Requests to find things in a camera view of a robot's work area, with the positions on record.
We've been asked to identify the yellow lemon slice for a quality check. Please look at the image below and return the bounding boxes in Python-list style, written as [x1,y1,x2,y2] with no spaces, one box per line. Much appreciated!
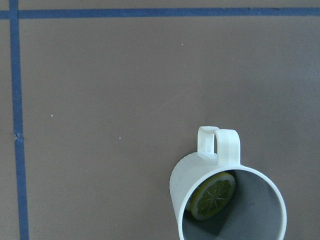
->
[185,171,236,221]

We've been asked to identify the white mug with handle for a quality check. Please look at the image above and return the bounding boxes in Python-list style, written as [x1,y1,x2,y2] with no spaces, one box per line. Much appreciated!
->
[169,126,287,240]

